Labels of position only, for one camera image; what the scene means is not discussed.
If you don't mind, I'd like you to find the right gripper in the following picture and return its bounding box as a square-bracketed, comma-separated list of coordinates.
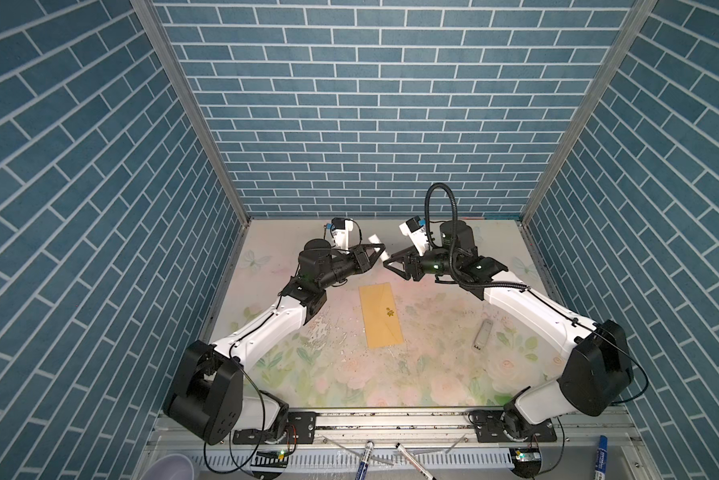
[383, 243, 459, 282]

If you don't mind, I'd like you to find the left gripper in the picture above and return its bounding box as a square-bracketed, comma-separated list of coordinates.
[314, 244, 383, 293]

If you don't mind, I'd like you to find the white glue stick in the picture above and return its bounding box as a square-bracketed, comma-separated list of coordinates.
[369, 234, 391, 262]

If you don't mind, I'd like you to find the yellow envelope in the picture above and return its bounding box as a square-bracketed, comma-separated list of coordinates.
[359, 283, 403, 349]

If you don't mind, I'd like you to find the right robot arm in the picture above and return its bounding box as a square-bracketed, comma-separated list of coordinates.
[383, 182, 643, 442]

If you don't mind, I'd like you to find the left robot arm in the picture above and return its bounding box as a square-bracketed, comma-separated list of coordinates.
[162, 239, 385, 445]

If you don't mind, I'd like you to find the black white marker pen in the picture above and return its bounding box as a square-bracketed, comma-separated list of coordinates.
[395, 443, 437, 480]

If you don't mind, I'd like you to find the blue marker pen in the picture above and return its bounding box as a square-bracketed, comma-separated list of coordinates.
[355, 440, 375, 480]

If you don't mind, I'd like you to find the white bowl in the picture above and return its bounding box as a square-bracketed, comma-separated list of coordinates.
[140, 453, 198, 480]

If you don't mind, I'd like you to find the blue marker right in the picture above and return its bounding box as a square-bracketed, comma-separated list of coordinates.
[593, 435, 609, 480]

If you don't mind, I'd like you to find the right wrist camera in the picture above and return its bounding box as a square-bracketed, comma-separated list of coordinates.
[399, 216, 431, 256]

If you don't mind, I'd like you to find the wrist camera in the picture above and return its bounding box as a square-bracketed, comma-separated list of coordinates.
[328, 217, 355, 250]
[399, 216, 431, 256]

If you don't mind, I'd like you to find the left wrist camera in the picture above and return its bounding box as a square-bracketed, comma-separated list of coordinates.
[328, 217, 355, 250]

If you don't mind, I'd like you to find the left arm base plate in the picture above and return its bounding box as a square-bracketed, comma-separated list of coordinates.
[232, 410, 317, 445]

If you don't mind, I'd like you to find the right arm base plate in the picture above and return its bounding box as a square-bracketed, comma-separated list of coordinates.
[467, 409, 557, 443]

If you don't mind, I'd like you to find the aluminium rail frame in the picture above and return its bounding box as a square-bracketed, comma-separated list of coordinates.
[133, 407, 659, 479]

